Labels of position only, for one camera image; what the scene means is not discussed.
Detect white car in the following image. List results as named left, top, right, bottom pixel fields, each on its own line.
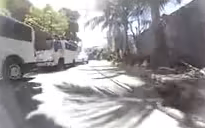
left=76, top=51, right=90, bottom=65

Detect large white van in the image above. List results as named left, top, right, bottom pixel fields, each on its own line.
left=0, top=11, right=38, bottom=82

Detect grey concrete road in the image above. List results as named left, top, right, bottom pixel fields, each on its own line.
left=0, top=59, right=205, bottom=128

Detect pile of debris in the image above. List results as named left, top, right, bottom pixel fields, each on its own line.
left=149, top=61, right=205, bottom=84

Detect green leafy trees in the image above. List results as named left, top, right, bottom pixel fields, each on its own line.
left=0, top=0, right=82, bottom=43

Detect dark wall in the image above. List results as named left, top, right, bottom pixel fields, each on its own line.
left=136, top=0, right=205, bottom=70

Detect palm trees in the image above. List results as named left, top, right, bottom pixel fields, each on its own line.
left=84, top=0, right=178, bottom=69

